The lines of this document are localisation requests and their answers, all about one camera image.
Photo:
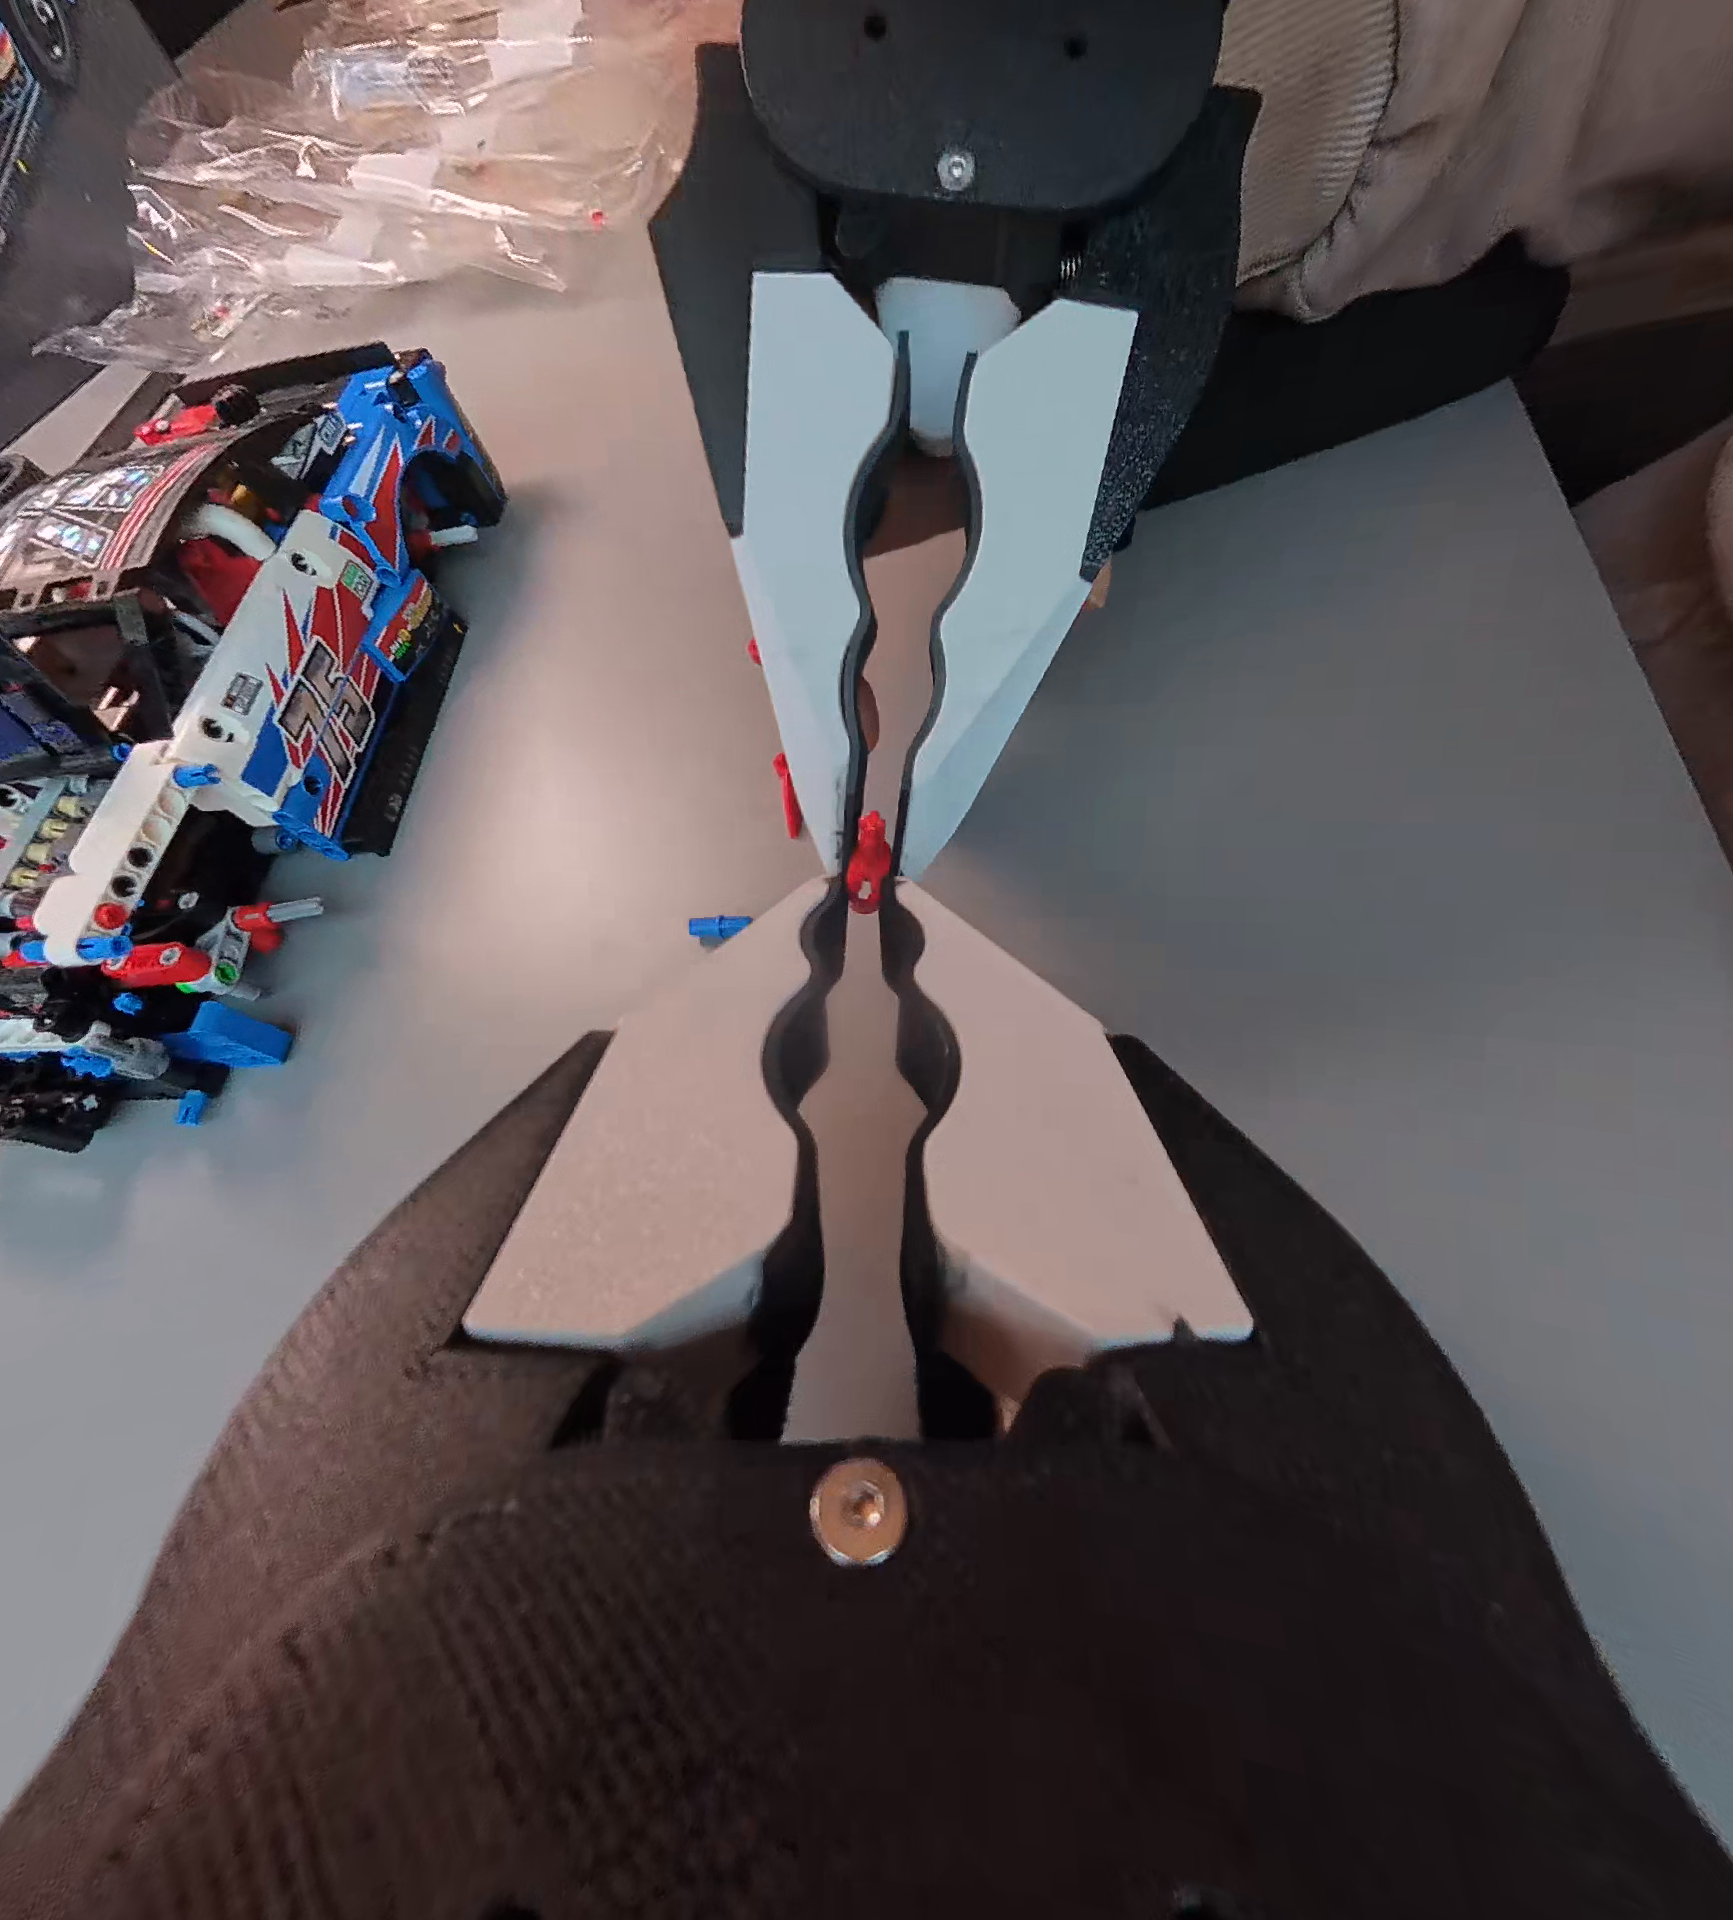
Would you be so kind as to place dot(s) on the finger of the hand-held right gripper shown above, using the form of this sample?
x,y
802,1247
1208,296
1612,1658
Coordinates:
x,y
1031,524
799,524

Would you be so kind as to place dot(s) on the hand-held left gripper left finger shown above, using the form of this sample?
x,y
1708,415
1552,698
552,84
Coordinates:
x,y
641,1184

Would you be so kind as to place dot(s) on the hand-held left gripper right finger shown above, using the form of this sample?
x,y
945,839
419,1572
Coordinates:
x,y
1092,1201

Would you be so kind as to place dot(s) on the small red toy pin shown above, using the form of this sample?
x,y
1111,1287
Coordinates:
x,y
862,893

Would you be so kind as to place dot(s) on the person's right forearm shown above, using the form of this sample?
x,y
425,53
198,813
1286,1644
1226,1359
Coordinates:
x,y
1482,151

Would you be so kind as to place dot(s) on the grey desk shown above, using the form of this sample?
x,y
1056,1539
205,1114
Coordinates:
x,y
1331,900

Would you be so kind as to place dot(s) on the person's right hand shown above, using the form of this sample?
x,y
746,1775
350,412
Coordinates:
x,y
927,513

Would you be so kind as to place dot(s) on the red pointed toy piece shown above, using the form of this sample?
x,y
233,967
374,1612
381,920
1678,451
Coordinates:
x,y
789,794

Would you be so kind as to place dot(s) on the toy race car model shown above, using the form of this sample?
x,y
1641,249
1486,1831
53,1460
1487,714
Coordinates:
x,y
297,674

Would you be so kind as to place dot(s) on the pile of clear plastic bags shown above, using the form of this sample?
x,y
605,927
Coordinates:
x,y
357,151

